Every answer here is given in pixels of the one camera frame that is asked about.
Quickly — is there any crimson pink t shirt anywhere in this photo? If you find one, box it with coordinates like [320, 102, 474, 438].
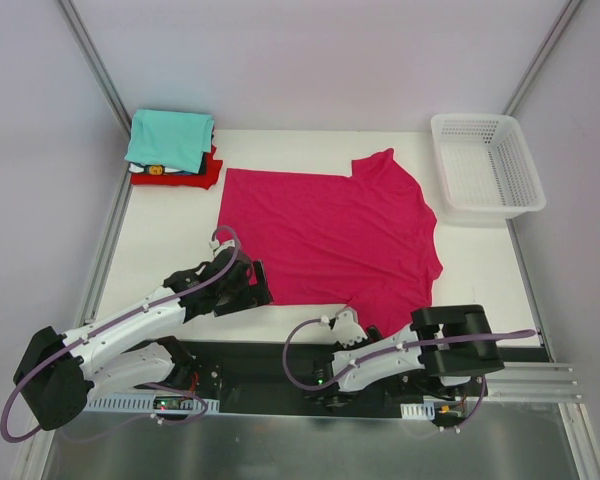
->
[218, 149, 443, 336]

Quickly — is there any white plastic basket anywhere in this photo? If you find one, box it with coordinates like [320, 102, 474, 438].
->
[430, 113, 546, 224]

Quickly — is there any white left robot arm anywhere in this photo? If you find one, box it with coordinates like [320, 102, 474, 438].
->
[14, 247, 273, 431]

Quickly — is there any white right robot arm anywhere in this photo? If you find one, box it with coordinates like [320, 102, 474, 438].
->
[313, 305, 507, 406]

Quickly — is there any folded dark printed t shirt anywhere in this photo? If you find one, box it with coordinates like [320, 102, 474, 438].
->
[128, 163, 198, 184]

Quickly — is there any folded teal t shirt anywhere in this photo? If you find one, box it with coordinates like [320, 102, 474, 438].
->
[125, 109, 214, 174]

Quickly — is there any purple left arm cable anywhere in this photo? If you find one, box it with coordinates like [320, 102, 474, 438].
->
[0, 226, 241, 443]

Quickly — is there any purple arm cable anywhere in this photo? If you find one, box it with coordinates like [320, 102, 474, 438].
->
[0, 226, 241, 443]
[282, 316, 537, 431]

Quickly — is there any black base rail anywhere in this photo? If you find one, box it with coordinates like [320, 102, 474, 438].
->
[163, 341, 481, 419]

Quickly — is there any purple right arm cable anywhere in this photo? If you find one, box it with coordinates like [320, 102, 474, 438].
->
[282, 316, 537, 431]

